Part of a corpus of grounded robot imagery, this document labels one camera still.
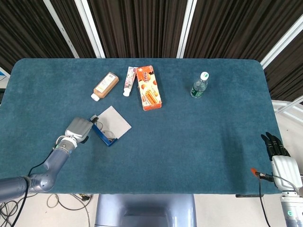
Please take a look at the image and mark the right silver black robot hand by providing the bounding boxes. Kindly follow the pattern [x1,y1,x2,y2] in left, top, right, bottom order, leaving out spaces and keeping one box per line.
[261,132,303,191]

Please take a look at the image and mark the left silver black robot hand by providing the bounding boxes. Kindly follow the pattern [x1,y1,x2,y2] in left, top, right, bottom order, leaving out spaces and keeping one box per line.
[65,115,99,144]

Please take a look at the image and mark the thin metal-framed eyeglasses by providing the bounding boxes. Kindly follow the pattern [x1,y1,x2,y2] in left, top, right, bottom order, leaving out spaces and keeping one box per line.
[96,121,117,140]

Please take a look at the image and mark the blue and white box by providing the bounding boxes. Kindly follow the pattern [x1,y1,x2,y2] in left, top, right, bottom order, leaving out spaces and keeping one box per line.
[90,105,132,147]

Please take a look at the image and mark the brown bottle with white cap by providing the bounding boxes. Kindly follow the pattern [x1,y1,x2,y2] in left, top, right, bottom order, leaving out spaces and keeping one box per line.
[90,72,119,102]

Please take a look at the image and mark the white toothpaste tube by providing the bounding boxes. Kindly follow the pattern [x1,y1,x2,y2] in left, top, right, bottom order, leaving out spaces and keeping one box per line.
[122,66,138,97]

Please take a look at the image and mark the orange biscuit box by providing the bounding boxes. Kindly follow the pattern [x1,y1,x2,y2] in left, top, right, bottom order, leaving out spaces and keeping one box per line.
[135,65,163,111]

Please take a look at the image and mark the white blue sign board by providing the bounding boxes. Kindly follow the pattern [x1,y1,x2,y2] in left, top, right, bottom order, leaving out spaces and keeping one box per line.
[0,67,10,83]

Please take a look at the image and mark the teal table cloth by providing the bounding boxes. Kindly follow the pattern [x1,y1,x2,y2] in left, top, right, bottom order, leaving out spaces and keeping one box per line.
[0,58,282,195]

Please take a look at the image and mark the blue grey robot torso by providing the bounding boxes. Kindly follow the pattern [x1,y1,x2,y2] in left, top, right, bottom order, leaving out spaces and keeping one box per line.
[94,193,197,227]

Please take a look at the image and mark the clear water bottle green label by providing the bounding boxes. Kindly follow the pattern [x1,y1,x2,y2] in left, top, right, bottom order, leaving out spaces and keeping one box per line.
[190,71,210,99]

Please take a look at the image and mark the dark brown pleated curtain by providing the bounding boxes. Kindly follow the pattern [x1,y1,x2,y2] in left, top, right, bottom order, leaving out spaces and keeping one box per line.
[0,0,303,102]

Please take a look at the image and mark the black right hand cable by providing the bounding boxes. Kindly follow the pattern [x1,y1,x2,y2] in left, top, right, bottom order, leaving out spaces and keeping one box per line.
[257,172,275,227]

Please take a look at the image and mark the white metal stand frame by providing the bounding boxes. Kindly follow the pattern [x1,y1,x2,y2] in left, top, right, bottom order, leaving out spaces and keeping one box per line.
[271,98,303,119]

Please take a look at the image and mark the grey floor cable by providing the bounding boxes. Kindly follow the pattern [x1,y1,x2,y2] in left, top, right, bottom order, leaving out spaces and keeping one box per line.
[46,193,93,227]

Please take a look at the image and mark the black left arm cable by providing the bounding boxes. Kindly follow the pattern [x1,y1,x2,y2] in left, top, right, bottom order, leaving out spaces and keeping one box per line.
[10,148,57,227]

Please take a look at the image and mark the white aluminium frame post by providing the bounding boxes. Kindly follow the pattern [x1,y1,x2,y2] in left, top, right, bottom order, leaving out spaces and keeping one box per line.
[176,0,197,59]
[74,0,106,59]
[43,0,80,59]
[260,16,303,70]

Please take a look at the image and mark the black floor cable bundle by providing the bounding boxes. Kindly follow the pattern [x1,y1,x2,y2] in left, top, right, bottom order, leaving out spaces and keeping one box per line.
[0,201,19,227]

